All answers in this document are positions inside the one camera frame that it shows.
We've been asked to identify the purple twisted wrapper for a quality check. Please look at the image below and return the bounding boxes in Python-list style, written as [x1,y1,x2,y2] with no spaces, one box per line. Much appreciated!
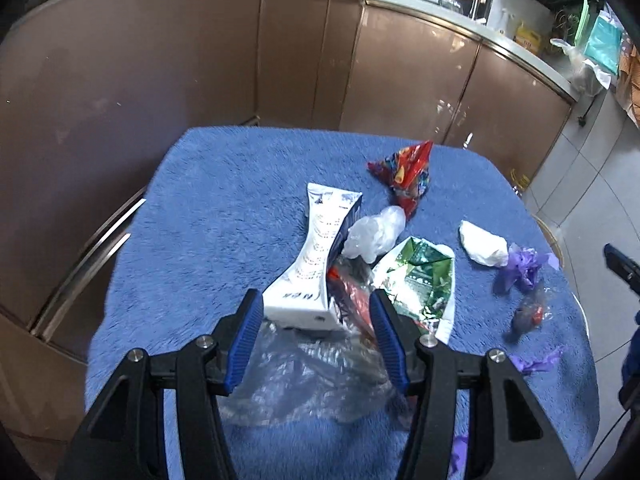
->
[509,346,564,376]

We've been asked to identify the small red candy wrapper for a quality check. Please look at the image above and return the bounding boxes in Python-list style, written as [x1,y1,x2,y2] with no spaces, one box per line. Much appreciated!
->
[511,295,551,336]

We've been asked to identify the white tissue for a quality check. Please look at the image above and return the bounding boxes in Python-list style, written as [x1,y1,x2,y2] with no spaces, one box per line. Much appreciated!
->
[459,220,509,268]

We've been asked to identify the green white snack packet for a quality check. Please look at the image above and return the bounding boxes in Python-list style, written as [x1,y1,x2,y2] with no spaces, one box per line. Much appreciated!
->
[372,236,456,344]

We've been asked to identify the red clear plastic wrapper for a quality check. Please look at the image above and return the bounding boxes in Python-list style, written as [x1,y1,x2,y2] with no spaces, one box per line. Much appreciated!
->
[218,260,395,427]

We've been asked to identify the white toothpaste tube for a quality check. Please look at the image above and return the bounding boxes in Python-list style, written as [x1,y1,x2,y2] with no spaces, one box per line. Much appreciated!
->
[262,183,362,332]

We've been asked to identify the red snack bag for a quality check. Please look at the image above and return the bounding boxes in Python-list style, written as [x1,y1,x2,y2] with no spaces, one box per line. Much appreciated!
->
[367,141,434,220]

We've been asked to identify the clear white plastic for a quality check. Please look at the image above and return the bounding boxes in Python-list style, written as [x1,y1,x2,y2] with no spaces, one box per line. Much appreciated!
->
[342,206,407,264]

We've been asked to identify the brown kitchen cabinets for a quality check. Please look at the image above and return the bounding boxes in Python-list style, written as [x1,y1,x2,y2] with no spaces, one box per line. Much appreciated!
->
[0,0,573,461]

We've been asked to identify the cooking oil bottle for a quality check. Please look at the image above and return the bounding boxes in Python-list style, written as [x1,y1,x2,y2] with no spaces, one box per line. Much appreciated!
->
[509,168,530,197]

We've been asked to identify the orange patterned apron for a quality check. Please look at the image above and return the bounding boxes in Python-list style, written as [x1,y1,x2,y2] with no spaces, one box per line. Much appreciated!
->
[615,44,640,126]

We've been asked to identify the white plastic bag hanging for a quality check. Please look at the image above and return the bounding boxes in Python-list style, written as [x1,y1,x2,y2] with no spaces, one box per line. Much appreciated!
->
[550,38,612,96]

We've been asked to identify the teal hanging bag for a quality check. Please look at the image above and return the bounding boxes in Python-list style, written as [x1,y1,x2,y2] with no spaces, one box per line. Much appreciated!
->
[584,10,623,75]

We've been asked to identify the yellow box on counter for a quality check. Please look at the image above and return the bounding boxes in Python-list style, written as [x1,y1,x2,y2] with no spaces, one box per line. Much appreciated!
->
[513,22,542,55]

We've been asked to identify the blue towel mat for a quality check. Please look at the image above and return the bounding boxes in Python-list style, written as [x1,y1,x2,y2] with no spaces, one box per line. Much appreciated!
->
[84,126,600,480]

